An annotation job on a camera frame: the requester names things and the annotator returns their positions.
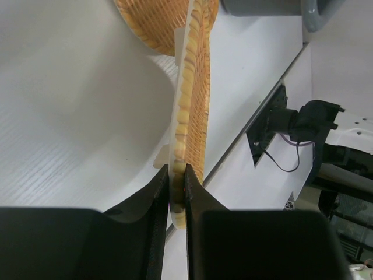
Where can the round woven bamboo tray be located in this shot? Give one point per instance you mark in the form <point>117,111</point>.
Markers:
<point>154,21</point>

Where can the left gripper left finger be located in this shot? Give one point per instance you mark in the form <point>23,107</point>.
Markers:
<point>124,242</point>

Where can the grey plastic bin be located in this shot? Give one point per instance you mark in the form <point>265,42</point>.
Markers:
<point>313,13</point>

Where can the square woven bamboo tray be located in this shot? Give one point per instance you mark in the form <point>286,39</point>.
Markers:
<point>189,43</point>

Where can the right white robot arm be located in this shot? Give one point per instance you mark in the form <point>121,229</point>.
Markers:
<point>333,132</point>

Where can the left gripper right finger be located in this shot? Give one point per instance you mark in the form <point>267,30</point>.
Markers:
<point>227,244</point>

